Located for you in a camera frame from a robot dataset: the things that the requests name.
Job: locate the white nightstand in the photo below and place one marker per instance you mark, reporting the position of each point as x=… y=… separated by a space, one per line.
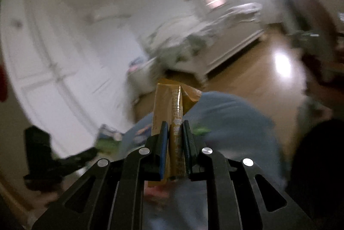
x=142 y=76

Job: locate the air conditioner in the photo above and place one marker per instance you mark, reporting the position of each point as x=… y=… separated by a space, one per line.
x=110 y=11

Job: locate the white bed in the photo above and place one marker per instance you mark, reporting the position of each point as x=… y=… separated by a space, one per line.
x=186 y=44

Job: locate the white wardrobe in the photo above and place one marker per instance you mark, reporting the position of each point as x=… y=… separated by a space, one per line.
x=58 y=78

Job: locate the pink desk chair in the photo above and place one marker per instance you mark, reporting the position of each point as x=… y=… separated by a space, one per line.
x=321 y=53

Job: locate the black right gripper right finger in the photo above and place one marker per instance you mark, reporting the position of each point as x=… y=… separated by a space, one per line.
x=239 y=194

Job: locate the yellow snack wrapper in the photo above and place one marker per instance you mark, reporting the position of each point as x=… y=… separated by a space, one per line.
x=172 y=100

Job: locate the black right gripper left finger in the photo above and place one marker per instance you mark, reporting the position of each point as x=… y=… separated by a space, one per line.
x=110 y=194

